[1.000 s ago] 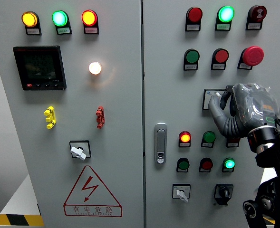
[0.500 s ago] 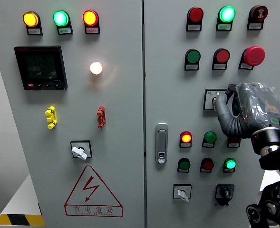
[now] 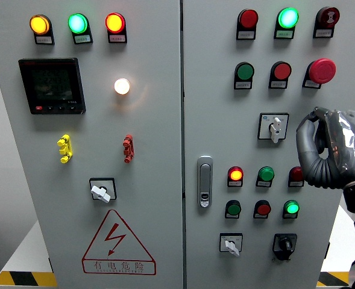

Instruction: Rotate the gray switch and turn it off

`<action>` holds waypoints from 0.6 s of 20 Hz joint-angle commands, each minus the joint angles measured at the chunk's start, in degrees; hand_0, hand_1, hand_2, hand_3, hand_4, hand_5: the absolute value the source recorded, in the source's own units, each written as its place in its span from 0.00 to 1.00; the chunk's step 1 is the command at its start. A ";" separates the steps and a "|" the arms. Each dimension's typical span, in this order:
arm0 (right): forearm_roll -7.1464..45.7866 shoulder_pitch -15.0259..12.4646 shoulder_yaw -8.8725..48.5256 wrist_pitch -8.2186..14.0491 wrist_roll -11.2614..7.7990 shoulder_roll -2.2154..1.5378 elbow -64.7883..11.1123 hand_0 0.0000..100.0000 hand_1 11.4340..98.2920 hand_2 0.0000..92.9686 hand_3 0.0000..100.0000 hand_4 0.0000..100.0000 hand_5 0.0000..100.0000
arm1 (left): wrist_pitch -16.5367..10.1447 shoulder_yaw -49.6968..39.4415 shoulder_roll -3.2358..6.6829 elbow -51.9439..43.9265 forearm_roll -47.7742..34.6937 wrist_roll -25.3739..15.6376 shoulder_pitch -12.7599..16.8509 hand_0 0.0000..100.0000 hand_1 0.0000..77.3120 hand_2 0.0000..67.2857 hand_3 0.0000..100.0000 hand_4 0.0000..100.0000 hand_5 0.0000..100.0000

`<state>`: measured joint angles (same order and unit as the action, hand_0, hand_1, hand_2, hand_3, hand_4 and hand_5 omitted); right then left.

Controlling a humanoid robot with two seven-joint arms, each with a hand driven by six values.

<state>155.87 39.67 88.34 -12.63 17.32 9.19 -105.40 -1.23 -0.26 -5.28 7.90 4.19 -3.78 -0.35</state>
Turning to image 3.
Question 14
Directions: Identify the large red stop button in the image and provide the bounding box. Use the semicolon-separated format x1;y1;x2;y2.
307;58;337;85

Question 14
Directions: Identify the silver door lock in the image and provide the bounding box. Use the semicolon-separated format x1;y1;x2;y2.
196;155;213;209

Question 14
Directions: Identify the small red push button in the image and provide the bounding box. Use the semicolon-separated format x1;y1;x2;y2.
254;200;272;216

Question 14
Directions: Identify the small green unlit lamp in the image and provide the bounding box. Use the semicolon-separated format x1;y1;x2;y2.
257;166;275;182

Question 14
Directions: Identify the small green lit lamp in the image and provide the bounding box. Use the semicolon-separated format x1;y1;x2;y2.
283;200;300;216

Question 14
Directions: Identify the large white-handled grey turn switch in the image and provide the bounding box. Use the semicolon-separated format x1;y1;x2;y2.
257;113;290;145

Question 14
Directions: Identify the large red unlit lamp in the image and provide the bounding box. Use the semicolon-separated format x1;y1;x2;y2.
237;8;259;30

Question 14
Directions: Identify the black-handled turn switch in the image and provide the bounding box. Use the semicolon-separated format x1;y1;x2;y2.
271;234;298;262

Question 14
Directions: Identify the small yellow handle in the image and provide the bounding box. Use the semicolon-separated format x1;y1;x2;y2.
57;134;74;164

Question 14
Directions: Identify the large green push button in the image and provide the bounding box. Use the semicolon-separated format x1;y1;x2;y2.
234;62;255;82

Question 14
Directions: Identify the small dark red lamp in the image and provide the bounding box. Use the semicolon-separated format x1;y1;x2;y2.
288;166;305;182

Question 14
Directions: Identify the small green push button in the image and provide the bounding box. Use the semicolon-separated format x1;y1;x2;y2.
225;200;242;216

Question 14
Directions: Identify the small red handle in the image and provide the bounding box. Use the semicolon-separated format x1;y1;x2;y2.
122;134;134;164

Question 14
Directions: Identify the small red lamp orange glow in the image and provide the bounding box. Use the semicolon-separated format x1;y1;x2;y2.
227;166;244;182

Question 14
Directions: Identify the large red lamp orange glow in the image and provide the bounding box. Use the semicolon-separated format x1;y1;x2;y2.
105;12;127;34

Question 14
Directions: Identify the large green round lamp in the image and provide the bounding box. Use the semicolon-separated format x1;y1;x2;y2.
277;7;300;30
68;13;90;35

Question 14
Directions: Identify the white lamp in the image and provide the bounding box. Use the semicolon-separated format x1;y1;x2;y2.
113;78;131;96

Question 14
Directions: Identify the large red push button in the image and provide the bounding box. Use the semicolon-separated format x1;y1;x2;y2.
270;61;292;81

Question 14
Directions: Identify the pale grey cabinet door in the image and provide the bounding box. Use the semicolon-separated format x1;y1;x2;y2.
183;0;355;289
0;0;184;289

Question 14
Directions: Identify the white-handled turn switch black plate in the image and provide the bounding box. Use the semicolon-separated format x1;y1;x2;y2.
89;177;118;204

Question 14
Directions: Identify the small white-handled grey turn switch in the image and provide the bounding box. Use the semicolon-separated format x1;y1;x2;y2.
219;232;243;257

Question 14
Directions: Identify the dark red buzzer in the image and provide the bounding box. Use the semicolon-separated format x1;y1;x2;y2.
315;7;341;30

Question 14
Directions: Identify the black display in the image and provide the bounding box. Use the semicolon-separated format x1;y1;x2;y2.
18;58;87;116

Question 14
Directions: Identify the large yellow round lamp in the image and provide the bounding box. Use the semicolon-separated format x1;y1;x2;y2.
29;14;52;36

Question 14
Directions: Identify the red warning triangle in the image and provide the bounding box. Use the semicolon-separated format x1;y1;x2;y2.
81;209;157;276

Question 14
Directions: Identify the black yellow striped tape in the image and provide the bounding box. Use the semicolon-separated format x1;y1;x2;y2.
0;270;58;287
317;272;351;287

